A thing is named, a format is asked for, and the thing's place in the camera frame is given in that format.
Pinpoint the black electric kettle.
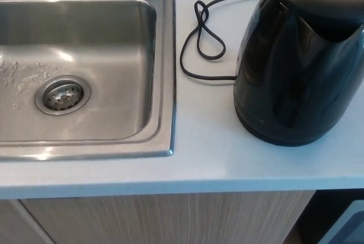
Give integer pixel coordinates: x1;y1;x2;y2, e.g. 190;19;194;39
233;0;364;145

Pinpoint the black kettle base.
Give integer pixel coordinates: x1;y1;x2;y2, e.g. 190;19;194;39
235;113;338;147

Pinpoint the stainless steel sink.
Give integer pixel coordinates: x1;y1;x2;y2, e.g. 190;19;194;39
0;0;176;162

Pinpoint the metal sink drain strainer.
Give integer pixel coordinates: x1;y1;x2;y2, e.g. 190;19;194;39
34;75;92;116

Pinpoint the built-in kitchen appliance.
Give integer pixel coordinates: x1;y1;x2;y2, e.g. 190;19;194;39
291;189;364;244

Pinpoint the black power cord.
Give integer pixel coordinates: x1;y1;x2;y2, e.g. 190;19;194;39
180;0;267;82

